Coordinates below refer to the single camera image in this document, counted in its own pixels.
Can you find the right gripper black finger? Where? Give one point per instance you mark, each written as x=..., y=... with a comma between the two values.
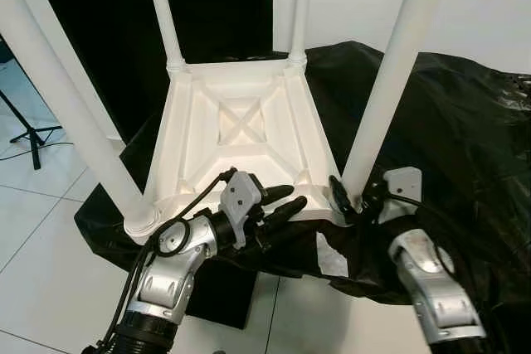
x=340, y=196

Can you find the black plastic table cover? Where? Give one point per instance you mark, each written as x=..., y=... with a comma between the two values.
x=465, y=147

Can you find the black door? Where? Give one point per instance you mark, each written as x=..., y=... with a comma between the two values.
x=216, y=22

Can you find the black tripod stand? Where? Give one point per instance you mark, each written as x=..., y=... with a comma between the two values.
x=33, y=151

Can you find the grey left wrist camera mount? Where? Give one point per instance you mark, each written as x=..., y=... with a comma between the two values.
x=241, y=201

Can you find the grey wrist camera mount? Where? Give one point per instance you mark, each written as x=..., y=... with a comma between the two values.
x=402, y=192
x=241, y=201

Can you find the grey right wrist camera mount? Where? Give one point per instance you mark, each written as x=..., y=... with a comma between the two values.
x=402, y=192

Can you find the glass panel black frame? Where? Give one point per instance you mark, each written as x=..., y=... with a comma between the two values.
x=17, y=80

